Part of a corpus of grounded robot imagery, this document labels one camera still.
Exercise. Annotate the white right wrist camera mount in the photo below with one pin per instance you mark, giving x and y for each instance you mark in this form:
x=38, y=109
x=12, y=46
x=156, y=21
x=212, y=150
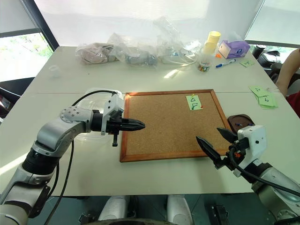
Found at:
x=254, y=140

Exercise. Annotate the purple tissue box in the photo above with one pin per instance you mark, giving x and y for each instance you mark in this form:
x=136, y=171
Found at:
x=234, y=49

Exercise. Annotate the green sticky note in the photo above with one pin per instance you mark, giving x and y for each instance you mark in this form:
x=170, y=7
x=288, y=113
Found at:
x=268, y=100
x=262, y=97
x=257, y=91
x=247, y=63

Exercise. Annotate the black window frame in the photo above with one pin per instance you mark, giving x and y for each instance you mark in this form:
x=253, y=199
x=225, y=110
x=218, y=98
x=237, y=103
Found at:
x=39, y=23

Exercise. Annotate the small white round cup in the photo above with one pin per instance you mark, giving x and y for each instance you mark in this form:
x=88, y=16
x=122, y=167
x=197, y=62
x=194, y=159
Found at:
x=54, y=71

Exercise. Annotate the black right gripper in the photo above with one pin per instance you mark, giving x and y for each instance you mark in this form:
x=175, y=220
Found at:
x=235, y=159

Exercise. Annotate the stack of yellow cups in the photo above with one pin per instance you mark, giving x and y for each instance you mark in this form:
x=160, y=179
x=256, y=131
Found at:
x=212, y=41

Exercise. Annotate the white robot left leg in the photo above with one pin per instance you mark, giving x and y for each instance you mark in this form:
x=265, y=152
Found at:
x=114, y=208

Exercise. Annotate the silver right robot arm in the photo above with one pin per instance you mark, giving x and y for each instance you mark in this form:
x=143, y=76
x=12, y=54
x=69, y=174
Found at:
x=274, y=187

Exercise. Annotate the wood framed cork board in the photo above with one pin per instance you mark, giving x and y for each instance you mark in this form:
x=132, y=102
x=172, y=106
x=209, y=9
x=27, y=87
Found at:
x=168, y=126

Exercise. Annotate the clear plastic container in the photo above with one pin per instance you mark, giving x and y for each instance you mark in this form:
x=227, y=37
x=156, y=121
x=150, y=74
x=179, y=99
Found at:
x=89, y=103

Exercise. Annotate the red garment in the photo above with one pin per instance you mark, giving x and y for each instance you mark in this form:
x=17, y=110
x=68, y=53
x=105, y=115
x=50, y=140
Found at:
x=294, y=105

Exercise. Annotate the small cup of pins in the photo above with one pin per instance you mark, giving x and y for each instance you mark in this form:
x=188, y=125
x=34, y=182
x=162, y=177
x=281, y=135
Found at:
x=204, y=64

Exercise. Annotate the green note with black marks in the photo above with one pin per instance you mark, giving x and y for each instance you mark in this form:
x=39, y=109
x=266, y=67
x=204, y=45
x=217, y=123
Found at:
x=194, y=103

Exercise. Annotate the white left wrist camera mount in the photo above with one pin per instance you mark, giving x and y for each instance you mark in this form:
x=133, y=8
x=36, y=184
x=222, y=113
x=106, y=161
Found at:
x=113, y=102

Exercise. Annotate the small orange clip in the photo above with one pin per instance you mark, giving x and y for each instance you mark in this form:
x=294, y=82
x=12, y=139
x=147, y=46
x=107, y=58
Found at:
x=219, y=56

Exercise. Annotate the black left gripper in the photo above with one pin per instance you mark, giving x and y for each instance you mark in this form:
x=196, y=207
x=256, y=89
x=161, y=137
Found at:
x=114, y=125

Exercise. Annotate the white robot leg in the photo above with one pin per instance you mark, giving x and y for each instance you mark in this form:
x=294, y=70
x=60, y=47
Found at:
x=179, y=208
x=114, y=208

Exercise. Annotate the brown wooden dish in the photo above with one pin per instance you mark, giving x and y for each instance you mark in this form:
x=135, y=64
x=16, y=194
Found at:
x=239, y=119

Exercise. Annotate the white robot right leg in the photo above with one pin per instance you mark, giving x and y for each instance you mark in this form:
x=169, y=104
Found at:
x=179, y=208

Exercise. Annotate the black chair with bag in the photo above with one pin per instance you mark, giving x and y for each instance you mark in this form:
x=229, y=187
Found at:
x=267, y=56

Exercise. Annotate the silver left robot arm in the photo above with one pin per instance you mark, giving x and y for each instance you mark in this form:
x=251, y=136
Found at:
x=54, y=133

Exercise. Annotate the crumpled clear plastic bag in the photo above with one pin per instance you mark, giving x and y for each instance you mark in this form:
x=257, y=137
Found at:
x=173, y=39

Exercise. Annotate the blue capped whiteboard marker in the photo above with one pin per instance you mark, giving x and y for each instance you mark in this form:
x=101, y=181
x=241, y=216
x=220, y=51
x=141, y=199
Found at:
x=226, y=63

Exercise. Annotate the plastic bag with pink cloth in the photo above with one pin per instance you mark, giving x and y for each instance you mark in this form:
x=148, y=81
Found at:
x=93, y=54

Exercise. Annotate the plastic bag with grey items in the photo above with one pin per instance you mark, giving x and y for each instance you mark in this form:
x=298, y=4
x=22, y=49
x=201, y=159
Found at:
x=138, y=57

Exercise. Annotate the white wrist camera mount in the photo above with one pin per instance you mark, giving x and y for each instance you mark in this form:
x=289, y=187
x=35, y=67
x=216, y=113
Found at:
x=254, y=140
x=113, y=102

